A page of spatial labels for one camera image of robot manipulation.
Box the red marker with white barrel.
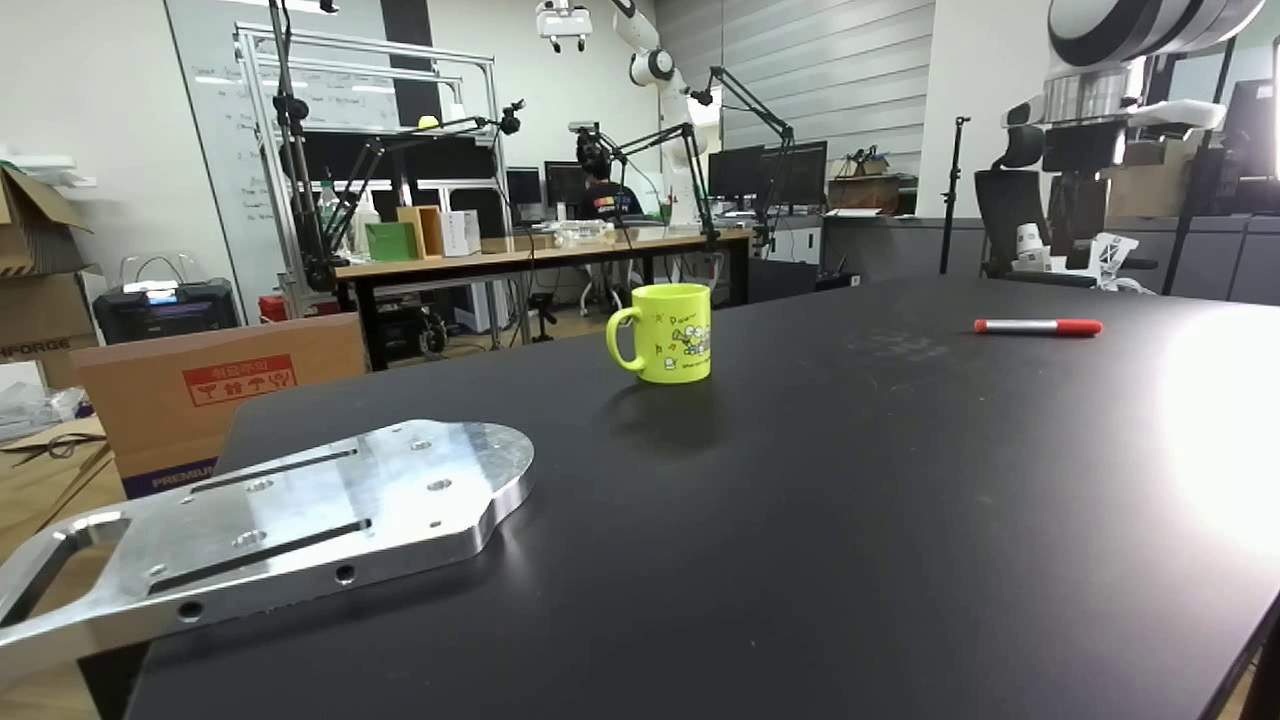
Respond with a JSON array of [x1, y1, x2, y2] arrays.
[[969, 314, 1110, 341]]

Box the yellow-green printed mug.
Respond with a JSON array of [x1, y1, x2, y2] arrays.
[[599, 279, 715, 391]]

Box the wooden background desk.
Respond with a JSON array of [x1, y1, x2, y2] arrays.
[[333, 223, 754, 374]]

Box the seated person in black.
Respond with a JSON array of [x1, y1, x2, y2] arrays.
[[568, 125, 649, 223]]

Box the white box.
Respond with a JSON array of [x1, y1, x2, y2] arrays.
[[435, 204, 484, 259]]

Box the black computer monitor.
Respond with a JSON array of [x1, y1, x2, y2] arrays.
[[704, 135, 833, 223]]

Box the tan wooden box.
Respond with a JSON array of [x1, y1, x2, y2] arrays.
[[396, 204, 451, 265]]

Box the green box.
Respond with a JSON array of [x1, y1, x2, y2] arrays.
[[366, 215, 420, 265]]

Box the silver aluminium mounting plate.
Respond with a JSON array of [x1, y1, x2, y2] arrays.
[[0, 417, 541, 670]]

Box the thin black stand pole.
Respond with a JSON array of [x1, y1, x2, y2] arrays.
[[936, 110, 971, 279]]

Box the black chair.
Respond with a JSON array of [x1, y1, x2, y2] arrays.
[[971, 125, 1061, 279]]

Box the small white figurine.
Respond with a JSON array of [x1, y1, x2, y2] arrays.
[[1013, 220, 1052, 269]]

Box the black boom stand with microphone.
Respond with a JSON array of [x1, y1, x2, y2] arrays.
[[266, 0, 530, 298]]

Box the cardboard box with red label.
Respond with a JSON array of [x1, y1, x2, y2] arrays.
[[72, 311, 374, 495]]

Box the black printer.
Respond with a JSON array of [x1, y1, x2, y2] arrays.
[[91, 274, 244, 342]]

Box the crumpled white plastic bag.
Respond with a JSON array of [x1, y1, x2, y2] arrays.
[[1081, 227, 1144, 297]]

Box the cardboard box on cabinet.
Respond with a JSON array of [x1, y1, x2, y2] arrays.
[[1102, 135, 1200, 231]]

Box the grey low cabinet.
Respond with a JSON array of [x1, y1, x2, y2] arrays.
[[820, 212, 1280, 302]]

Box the flat cardboard sheet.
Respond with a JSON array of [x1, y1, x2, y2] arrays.
[[0, 412, 119, 559]]

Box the white plastic wrap bundle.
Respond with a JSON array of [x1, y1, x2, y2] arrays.
[[0, 354, 70, 449]]

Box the stacked plain cardboard boxes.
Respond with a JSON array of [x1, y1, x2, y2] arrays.
[[0, 157, 95, 354]]

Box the white aluminium frame rack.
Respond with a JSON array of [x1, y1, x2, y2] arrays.
[[231, 15, 508, 265]]

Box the wall whiteboard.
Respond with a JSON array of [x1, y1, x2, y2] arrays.
[[159, 0, 446, 314]]

